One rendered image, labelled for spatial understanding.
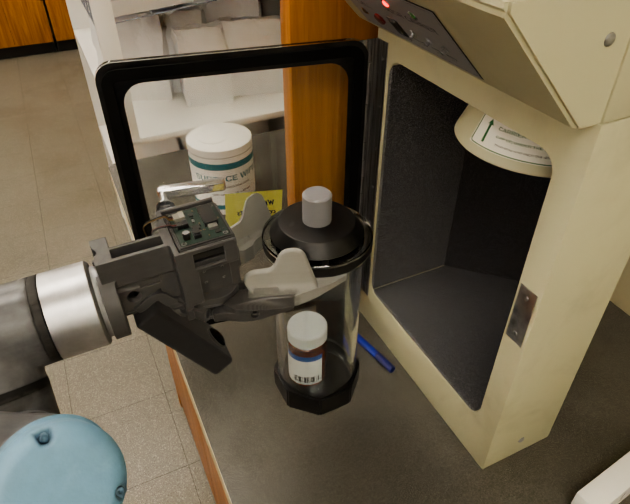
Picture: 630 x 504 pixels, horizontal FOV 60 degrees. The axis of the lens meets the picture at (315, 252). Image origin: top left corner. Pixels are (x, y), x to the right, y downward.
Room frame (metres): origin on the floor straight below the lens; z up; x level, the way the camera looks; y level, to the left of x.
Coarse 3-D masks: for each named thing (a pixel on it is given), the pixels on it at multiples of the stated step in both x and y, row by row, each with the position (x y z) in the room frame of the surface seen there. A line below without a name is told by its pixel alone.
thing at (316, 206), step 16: (304, 192) 0.43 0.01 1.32; (320, 192) 0.43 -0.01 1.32; (288, 208) 0.45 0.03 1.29; (304, 208) 0.43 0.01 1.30; (320, 208) 0.42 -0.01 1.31; (336, 208) 0.45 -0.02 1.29; (272, 224) 0.44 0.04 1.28; (288, 224) 0.42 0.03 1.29; (304, 224) 0.42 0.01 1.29; (320, 224) 0.42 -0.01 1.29; (336, 224) 0.42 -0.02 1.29; (352, 224) 0.42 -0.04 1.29; (272, 240) 0.42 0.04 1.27; (288, 240) 0.40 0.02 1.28; (304, 240) 0.40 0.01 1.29; (320, 240) 0.40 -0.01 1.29; (336, 240) 0.40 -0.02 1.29; (352, 240) 0.41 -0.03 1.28; (320, 256) 0.39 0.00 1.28; (336, 256) 0.39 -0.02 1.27
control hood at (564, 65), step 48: (432, 0) 0.41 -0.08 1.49; (480, 0) 0.35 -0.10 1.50; (528, 0) 0.33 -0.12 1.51; (576, 0) 0.35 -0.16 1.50; (624, 0) 0.37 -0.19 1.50; (480, 48) 0.40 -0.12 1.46; (528, 48) 0.34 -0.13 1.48; (576, 48) 0.35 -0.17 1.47; (624, 48) 0.37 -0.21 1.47; (528, 96) 0.39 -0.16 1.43; (576, 96) 0.36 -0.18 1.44
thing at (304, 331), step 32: (352, 256) 0.39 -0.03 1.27; (352, 288) 0.40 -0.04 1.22; (288, 320) 0.40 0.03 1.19; (320, 320) 0.39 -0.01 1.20; (352, 320) 0.40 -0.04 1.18; (288, 352) 0.40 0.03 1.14; (320, 352) 0.39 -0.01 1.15; (352, 352) 0.41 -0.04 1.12; (288, 384) 0.40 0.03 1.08; (320, 384) 0.39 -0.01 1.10
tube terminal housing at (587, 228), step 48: (384, 96) 0.64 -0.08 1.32; (480, 96) 0.49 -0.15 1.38; (624, 96) 0.38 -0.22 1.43; (576, 144) 0.39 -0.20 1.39; (624, 144) 0.39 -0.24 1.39; (576, 192) 0.38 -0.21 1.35; (624, 192) 0.40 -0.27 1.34; (576, 240) 0.38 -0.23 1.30; (624, 240) 0.41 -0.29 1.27; (528, 288) 0.39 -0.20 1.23; (576, 288) 0.40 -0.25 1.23; (384, 336) 0.59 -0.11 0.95; (528, 336) 0.38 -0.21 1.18; (576, 336) 0.41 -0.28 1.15; (432, 384) 0.48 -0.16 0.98; (528, 384) 0.39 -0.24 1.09; (480, 432) 0.39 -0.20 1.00; (528, 432) 0.40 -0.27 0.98
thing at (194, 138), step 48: (240, 48) 0.61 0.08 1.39; (144, 96) 0.57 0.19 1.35; (192, 96) 0.59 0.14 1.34; (240, 96) 0.60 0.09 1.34; (288, 96) 0.62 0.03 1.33; (336, 96) 0.64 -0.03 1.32; (144, 144) 0.57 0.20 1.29; (192, 144) 0.59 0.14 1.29; (240, 144) 0.60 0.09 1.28; (288, 144) 0.62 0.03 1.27; (336, 144) 0.64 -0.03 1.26; (144, 192) 0.57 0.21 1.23; (192, 192) 0.58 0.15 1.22; (240, 192) 0.60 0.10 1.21; (288, 192) 0.62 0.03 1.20; (336, 192) 0.64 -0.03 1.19
